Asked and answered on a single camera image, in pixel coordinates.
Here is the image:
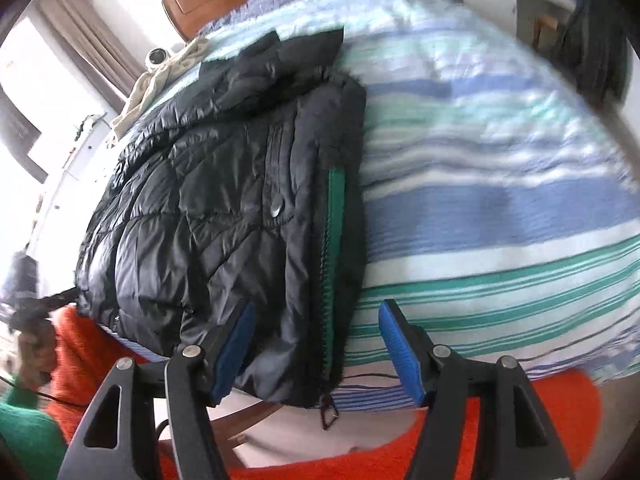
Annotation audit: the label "black puffer jacket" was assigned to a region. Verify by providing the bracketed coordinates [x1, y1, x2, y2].
[75, 27, 369, 432]

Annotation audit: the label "cream knitted blanket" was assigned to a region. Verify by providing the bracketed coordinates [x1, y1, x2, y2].
[110, 36, 209, 142]

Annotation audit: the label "person's left hand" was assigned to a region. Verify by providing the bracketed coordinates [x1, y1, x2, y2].
[16, 319, 59, 387]

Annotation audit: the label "white fan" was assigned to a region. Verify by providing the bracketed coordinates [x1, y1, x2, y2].
[144, 47, 174, 69]

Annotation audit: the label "wooden headboard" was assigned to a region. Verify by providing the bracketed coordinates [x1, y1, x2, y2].
[161, 0, 419, 42]

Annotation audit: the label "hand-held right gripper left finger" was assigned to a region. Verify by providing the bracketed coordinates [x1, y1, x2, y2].
[57, 299, 257, 480]

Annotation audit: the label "white drawer cabinet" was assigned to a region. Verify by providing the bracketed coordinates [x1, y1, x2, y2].
[26, 111, 122, 263]

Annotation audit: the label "black coat on stool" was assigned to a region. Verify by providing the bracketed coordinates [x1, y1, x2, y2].
[554, 0, 632, 107]

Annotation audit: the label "person's left forearm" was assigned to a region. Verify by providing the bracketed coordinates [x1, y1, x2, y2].
[0, 374, 69, 480]

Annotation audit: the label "brown curtain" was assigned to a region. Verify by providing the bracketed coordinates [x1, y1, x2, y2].
[36, 0, 147, 97]

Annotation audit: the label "window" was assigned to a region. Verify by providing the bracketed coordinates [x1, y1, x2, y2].
[0, 14, 110, 187]

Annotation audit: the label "black cable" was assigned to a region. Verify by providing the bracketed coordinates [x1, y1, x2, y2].
[0, 376, 97, 409]

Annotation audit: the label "wooden stool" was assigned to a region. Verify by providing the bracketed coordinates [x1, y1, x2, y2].
[531, 12, 559, 52]

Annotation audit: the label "person's orange trousers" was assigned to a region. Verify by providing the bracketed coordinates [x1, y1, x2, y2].
[49, 304, 602, 480]

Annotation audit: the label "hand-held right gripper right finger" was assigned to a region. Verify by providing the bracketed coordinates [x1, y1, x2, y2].
[378, 299, 576, 480]

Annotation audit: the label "striped bed sheet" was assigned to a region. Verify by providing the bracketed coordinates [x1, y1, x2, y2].
[112, 0, 640, 411]

